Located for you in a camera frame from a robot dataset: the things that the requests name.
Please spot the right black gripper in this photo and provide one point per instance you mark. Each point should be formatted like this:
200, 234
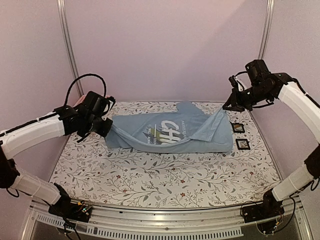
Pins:
235, 95

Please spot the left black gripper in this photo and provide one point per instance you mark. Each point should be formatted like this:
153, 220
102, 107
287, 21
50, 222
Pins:
103, 132

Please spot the light blue t-shirt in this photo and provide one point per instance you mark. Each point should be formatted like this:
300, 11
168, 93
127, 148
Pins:
187, 130

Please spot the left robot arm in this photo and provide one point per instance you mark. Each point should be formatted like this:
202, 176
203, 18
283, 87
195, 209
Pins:
62, 121

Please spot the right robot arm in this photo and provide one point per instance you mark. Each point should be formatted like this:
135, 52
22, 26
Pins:
306, 116

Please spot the pink perforated plastic basket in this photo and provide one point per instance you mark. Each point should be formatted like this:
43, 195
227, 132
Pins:
81, 101

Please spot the floral patterned table mat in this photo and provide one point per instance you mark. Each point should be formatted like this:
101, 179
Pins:
90, 171

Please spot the far black brooch frame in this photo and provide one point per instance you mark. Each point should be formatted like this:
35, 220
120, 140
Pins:
238, 127

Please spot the black brooch frame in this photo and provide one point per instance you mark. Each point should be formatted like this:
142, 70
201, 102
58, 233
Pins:
238, 127
242, 144

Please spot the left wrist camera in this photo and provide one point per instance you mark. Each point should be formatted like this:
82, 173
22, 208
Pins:
111, 101

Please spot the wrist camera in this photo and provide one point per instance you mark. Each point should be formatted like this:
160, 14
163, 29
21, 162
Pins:
111, 101
237, 85

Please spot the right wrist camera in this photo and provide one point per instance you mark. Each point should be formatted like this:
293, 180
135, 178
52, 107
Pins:
237, 85

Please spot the near black brooch frame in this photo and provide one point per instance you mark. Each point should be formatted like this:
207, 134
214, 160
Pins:
242, 144

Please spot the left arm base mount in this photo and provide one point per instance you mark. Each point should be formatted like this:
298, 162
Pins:
79, 211

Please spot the right aluminium frame post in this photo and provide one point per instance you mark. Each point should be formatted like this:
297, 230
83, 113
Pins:
266, 28

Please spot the aluminium frame post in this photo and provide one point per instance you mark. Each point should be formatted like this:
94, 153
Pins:
266, 28
61, 7

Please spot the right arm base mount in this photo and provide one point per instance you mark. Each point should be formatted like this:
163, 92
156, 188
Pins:
252, 211

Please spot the left aluminium frame post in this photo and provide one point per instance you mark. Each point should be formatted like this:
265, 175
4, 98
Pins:
61, 7

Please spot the front aluminium rail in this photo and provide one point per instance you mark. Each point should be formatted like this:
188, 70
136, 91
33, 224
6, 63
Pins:
117, 222

